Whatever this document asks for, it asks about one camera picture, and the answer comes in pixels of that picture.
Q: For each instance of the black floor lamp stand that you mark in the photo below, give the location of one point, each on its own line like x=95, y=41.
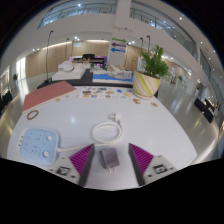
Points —
x=147, y=41
x=47, y=56
x=141, y=45

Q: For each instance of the potted plant in striped pot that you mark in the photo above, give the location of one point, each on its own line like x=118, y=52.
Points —
x=146, y=85

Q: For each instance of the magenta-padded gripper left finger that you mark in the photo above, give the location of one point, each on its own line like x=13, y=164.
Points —
x=78, y=163

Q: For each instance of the colourful sticker sheet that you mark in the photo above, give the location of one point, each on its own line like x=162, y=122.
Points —
x=103, y=92

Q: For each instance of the pink rectangular mat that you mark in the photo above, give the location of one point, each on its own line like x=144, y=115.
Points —
x=48, y=95

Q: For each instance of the white and blue power strip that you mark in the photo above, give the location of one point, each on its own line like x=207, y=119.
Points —
x=36, y=145

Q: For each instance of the small round wooden disc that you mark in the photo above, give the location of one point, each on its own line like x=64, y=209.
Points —
x=136, y=100
x=154, y=104

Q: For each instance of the small background potted plant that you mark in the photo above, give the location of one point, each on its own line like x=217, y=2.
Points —
x=15, y=77

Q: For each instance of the blue display mat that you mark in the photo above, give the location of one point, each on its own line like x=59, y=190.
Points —
x=106, y=78

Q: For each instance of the black display table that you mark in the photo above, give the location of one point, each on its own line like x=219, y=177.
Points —
x=87, y=80

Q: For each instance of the black piano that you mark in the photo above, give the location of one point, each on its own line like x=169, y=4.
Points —
x=88, y=56

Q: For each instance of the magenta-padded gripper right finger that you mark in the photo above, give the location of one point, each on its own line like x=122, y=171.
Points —
x=146, y=165

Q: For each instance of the white display model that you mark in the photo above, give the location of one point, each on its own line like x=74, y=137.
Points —
x=68, y=73

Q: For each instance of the dark covered tables group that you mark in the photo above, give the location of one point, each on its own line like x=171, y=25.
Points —
x=6, y=100
x=204, y=110

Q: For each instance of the purple-grey charger block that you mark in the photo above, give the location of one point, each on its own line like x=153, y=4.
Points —
x=109, y=158

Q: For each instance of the direction sign with arrows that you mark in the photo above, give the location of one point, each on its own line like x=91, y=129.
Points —
x=118, y=45

